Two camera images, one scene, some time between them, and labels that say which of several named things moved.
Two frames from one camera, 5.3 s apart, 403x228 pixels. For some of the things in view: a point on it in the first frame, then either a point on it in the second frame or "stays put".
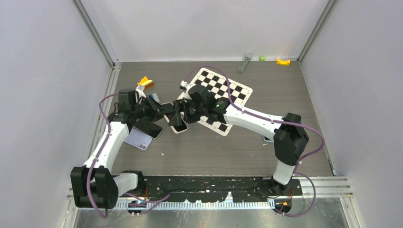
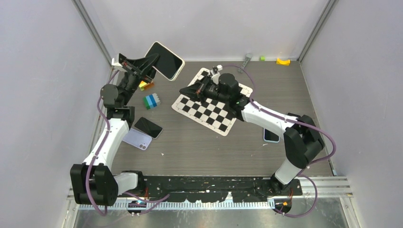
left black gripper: x=155 y=108 → x=144 y=67
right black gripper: x=181 y=105 → x=192 y=91
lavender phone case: x=139 y=139 stays put
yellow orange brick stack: x=148 y=84 stays put
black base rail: x=215 y=189 stays put
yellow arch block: x=279 y=61 stays put
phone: x=149 y=128 stays put
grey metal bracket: x=248 y=57 stays put
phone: x=173 y=118 → x=167 y=63
